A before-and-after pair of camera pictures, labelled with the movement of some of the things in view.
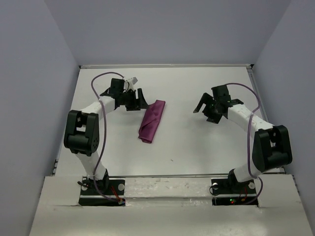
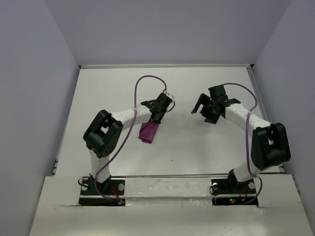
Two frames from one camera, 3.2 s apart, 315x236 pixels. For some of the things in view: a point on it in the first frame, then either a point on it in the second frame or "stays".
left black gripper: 136,105 -> 163,112
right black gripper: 207,99 stays
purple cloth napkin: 151,121 stays
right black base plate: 228,191 stays
